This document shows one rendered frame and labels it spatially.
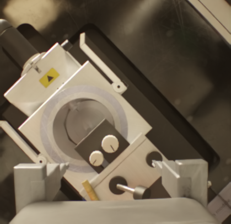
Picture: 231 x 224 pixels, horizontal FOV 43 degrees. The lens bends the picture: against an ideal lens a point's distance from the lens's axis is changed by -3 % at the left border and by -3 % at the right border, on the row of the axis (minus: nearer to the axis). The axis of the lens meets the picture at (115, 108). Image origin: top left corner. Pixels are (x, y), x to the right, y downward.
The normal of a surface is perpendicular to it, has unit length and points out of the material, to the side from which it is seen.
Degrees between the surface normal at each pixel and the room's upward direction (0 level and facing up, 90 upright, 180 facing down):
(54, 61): 90
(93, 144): 90
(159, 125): 90
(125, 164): 90
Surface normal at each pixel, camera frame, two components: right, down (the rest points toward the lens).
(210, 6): 0.02, 0.00
